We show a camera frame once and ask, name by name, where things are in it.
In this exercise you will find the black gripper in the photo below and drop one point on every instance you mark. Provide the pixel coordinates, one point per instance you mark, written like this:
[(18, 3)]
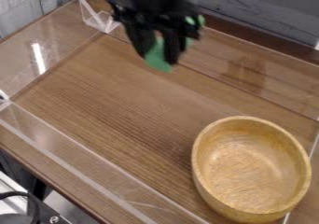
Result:
[(174, 17)]

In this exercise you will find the green rectangular block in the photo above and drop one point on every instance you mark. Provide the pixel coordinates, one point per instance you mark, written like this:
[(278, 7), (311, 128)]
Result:
[(154, 57)]

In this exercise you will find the brown wooden bowl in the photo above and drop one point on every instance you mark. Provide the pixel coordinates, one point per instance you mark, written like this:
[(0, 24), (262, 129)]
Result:
[(251, 169)]

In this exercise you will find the clear acrylic corner bracket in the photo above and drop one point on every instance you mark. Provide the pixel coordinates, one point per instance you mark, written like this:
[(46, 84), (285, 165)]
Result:
[(99, 20)]

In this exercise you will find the clear acrylic enclosure wall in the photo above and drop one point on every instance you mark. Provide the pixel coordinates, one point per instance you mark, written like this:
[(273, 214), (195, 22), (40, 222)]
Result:
[(103, 126)]

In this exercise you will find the black metal bracket with bolt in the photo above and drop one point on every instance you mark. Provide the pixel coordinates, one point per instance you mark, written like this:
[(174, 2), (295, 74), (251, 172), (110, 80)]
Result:
[(50, 216)]

